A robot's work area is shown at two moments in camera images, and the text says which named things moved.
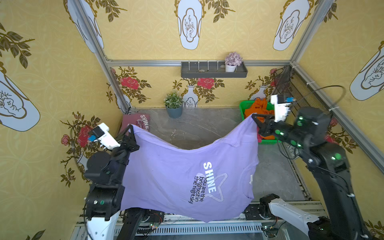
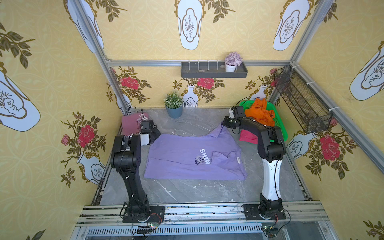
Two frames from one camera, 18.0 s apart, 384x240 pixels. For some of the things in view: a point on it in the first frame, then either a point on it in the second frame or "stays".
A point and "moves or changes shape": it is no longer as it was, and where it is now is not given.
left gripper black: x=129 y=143 → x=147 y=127
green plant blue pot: x=174 y=104 stays
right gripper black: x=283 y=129 → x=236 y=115
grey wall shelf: x=211 y=69 stays
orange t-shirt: x=260 y=107 stays
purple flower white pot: x=232 y=60 stays
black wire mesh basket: x=290 y=83 stays
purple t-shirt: x=201 y=183 moves or changes shape
